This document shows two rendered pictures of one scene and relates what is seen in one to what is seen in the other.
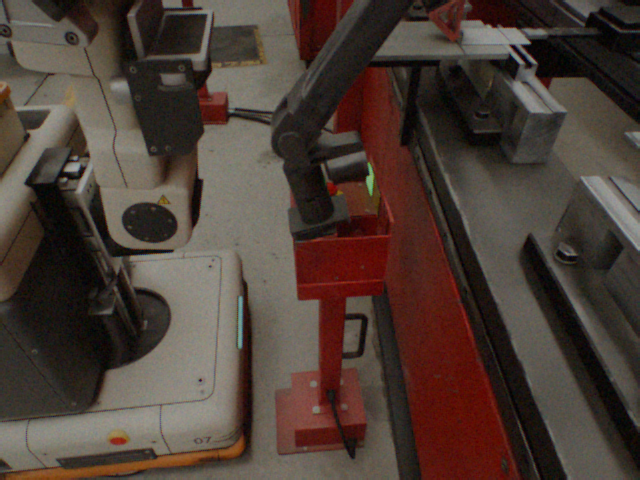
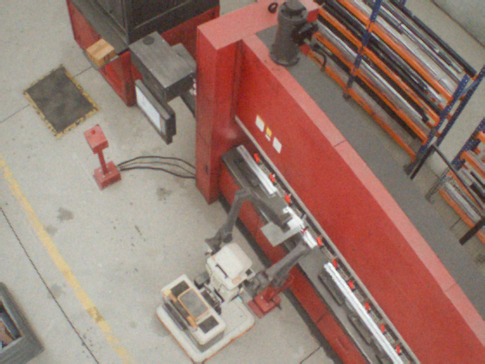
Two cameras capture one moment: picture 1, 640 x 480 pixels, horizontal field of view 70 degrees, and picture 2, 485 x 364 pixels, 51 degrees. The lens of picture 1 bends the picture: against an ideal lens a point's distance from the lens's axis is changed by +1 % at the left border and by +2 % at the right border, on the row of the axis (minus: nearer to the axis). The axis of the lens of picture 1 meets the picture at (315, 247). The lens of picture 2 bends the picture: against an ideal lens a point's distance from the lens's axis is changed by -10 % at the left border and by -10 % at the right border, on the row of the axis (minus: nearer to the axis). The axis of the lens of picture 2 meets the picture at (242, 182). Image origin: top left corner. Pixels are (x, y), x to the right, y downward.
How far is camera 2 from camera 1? 3.87 m
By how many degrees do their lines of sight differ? 30
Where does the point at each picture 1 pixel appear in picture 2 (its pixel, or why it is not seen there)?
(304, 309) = not seen: hidden behind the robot
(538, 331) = (325, 292)
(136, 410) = (232, 331)
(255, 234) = (192, 246)
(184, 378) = (236, 317)
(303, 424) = (266, 309)
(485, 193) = (307, 264)
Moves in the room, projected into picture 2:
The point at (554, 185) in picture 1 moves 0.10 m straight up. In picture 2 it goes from (318, 255) to (320, 250)
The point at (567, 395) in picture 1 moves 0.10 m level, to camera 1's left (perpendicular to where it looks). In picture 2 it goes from (330, 300) to (320, 307)
